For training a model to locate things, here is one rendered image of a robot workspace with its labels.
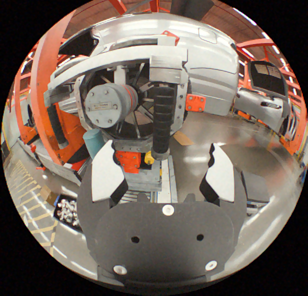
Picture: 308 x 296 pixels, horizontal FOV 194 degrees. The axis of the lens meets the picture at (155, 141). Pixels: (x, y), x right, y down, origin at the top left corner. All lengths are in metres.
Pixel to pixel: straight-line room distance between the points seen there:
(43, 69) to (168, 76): 0.68
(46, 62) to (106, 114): 0.59
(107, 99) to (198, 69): 0.70
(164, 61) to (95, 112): 0.23
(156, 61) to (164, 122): 0.10
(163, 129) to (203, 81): 0.70
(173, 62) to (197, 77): 0.65
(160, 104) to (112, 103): 0.15
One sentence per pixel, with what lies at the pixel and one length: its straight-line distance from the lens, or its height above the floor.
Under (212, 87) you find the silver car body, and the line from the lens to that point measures 0.85.
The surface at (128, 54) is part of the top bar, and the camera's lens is 0.20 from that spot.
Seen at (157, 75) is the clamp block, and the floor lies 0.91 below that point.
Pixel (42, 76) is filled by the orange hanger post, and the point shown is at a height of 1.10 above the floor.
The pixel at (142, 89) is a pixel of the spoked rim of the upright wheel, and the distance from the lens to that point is 0.48.
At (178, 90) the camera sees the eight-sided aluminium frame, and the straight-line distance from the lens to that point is 0.38.
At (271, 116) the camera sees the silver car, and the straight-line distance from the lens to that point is 2.48.
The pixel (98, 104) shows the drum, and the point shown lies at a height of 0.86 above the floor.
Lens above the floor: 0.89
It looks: 32 degrees down
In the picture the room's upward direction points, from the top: 2 degrees clockwise
